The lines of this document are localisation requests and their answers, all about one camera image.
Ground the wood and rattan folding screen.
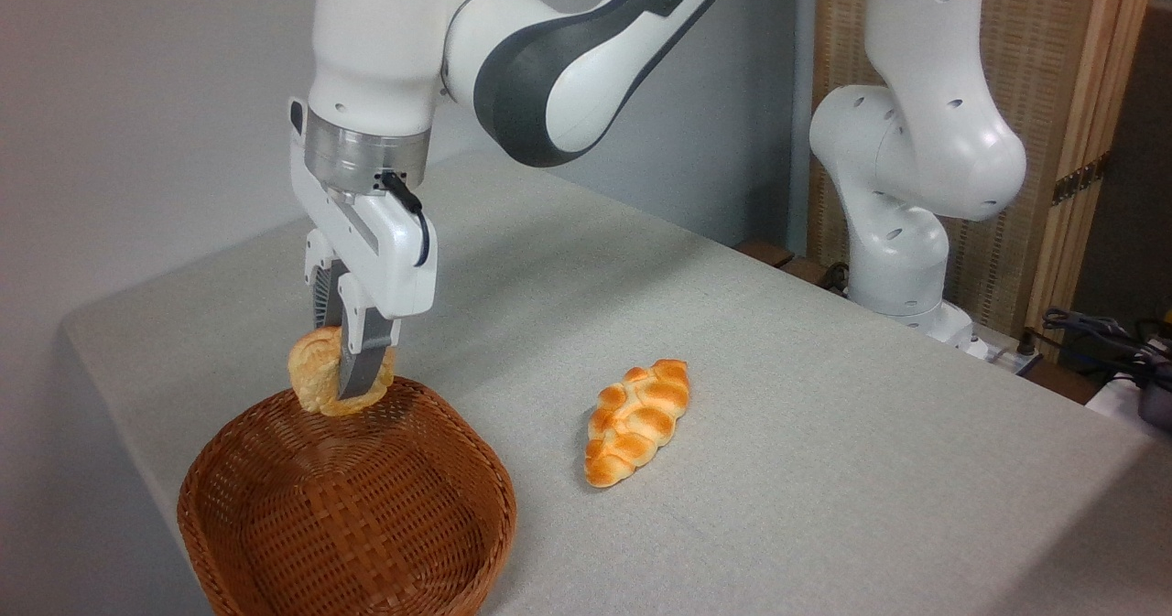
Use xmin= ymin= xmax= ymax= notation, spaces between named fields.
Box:
xmin=810 ymin=0 xmax=1160 ymax=353

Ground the brown wooden board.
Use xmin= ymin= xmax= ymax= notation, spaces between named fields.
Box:
xmin=732 ymin=238 xmax=848 ymax=295

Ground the white power strip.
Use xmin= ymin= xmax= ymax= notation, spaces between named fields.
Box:
xmin=982 ymin=341 xmax=1045 ymax=376

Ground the brown woven wicker basket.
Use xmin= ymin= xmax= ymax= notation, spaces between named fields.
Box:
xmin=177 ymin=375 xmax=518 ymax=616

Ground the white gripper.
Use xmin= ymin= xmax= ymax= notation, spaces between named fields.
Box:
xmin=289 ymin=98 xmax=439 ymax=401

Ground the round orange bread roll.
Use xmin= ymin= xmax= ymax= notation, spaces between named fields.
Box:
xmin=288 ymin=325 xmax=398 ymax=417

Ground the braided orange bread loaf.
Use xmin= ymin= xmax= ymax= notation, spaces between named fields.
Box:
xmin=584 ymin=359 xmax=690 ymax=489

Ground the black cable bundle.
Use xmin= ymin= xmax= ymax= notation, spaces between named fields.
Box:
xmin=1041 ymin=308 xmax=1172 ymax=390

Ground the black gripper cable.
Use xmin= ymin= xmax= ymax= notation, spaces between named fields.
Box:
xmin=380 ymin=169 xmax=432 ymax=268

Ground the grey tablecloth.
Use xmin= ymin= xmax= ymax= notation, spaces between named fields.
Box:
xmin=60 ymin=154 xmax=1172 ymax=616

